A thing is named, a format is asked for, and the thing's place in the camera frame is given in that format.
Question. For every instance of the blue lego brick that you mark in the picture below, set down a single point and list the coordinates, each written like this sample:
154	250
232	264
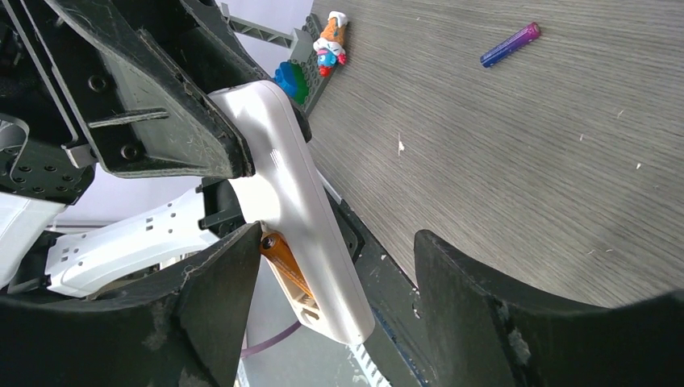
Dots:
291	79

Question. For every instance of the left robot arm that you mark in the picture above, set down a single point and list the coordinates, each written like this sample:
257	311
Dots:
79	265

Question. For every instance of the grey lego baseplate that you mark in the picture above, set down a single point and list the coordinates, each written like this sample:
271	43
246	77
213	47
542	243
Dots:
304	56

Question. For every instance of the orange battery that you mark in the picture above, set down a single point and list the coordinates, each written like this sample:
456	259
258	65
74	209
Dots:
277	252

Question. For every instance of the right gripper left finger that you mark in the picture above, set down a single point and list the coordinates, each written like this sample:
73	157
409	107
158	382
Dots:
181	326

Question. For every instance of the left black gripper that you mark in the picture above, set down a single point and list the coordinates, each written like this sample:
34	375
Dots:
82	80

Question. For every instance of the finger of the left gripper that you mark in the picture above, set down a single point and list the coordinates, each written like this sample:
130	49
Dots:
211	53

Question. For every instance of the small toy figure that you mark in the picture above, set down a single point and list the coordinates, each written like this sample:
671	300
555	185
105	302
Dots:
329	47

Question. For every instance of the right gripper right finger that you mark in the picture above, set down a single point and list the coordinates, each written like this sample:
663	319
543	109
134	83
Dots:
486	328

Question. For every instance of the small white remote control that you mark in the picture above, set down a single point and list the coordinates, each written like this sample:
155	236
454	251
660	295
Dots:
286	195

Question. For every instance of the purple blue battery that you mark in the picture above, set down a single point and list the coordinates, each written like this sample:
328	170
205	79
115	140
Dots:
515	42

